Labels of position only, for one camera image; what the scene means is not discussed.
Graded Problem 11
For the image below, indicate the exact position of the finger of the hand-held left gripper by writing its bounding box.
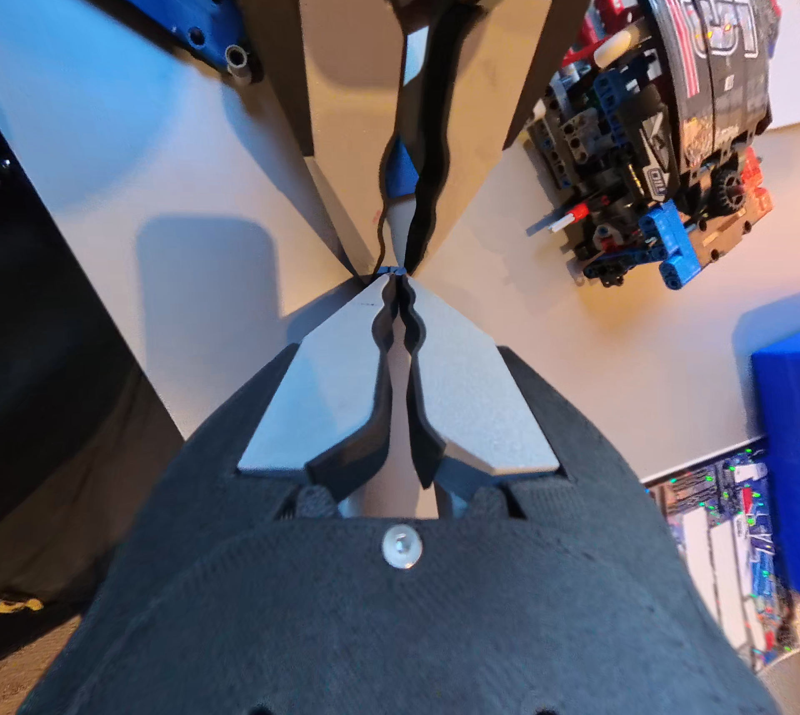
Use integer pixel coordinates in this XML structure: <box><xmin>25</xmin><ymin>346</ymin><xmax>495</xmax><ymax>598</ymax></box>
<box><xmin>294</xmin><ymin>0</ymin><xmax>410</xmax><ymax>279</ymax></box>
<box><xmin>400</xmin><ymin>0</ymin><xmax>555</xmax><ymax>275</ymax></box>

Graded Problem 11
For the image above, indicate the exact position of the blue storage bin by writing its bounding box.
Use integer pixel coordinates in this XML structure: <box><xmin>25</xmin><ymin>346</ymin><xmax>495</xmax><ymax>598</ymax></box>
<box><xmin>750</xmin><ymin>331</ymin><xmax>800</xmax><ymax>594</ymax></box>

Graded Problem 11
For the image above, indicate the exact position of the blue smooth tile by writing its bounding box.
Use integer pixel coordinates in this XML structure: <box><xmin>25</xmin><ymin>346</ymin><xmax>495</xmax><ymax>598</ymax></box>
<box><xmin>382</xmin><ymin>137</ymin><xmax>421</xmax><ymax>200</ymax></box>

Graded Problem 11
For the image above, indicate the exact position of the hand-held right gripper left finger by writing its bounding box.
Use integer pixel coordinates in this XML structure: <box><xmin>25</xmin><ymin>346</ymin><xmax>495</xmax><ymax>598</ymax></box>
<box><xmin>236</xmin><ymin>274</ymin><xmax>398</xmax><ymax>503</ymax></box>

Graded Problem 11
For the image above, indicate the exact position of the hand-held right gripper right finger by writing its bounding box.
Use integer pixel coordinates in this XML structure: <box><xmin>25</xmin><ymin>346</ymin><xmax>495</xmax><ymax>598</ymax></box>
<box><xmin>399</xmin><ymin>277</ymin><xmax>561</xmax><ymax>490</ymax></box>

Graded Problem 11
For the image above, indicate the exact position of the holographic sticker sheet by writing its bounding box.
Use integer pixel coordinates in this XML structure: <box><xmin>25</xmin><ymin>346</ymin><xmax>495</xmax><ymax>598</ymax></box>
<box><xmin>644</xmin><ymin>440</ymin><xmax>800</xmax><ymax>675</ymax></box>

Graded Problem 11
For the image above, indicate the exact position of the black toy brick race car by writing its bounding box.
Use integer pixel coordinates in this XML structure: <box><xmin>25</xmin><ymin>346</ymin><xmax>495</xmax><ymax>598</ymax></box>
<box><xmin>525</xmin><ymin>0</ymin><xmax>782</xmax><ymax>291</ymax></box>

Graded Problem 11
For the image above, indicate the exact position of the grey desk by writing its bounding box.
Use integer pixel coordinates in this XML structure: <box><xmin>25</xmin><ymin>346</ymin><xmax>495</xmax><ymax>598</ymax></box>
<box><xmin>0</xmin><ymin>0</ymin><xmax>800</xmax><ymax>675</ymax></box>

